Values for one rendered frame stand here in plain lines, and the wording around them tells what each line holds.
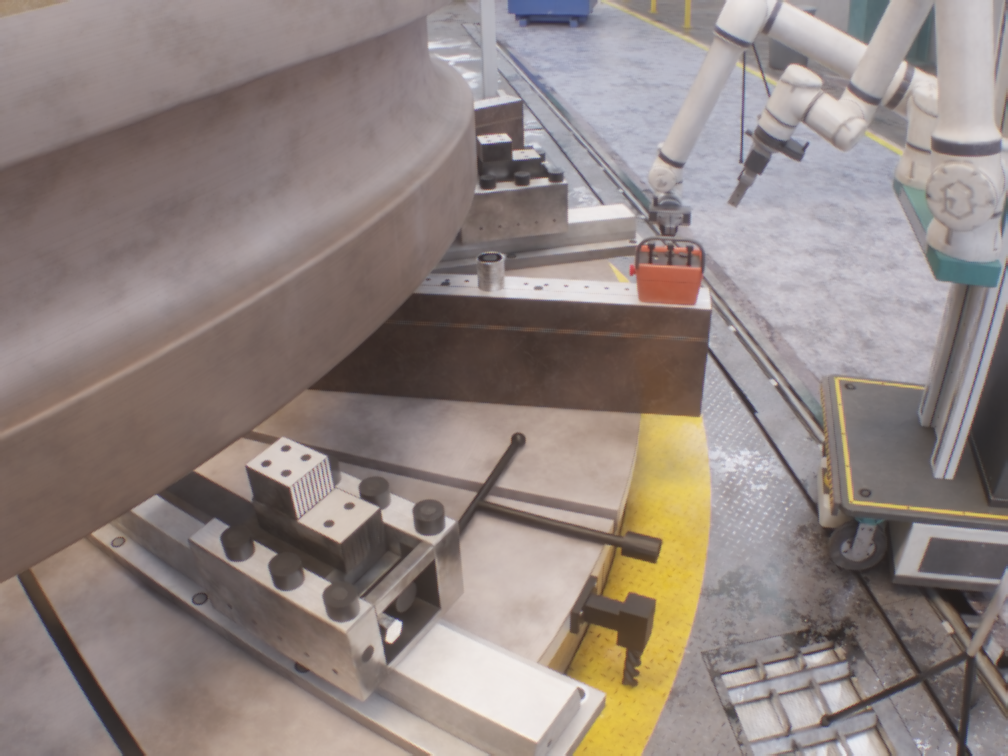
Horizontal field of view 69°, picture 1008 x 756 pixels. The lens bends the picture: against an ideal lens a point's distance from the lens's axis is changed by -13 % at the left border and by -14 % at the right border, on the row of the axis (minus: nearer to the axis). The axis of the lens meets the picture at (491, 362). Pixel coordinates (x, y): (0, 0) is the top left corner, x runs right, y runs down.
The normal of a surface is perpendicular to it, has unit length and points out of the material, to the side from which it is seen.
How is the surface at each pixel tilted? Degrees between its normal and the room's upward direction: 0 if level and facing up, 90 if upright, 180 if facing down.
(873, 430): 0
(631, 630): 90
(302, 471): 0
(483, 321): 90
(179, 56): 90
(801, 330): 0
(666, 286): 97
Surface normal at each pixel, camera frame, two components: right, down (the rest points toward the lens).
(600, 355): -0.18, 0.52
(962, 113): -0.60, 0.44
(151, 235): 0.83, 0.23
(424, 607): -0.04, -0.85
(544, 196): 0.21, 0.51
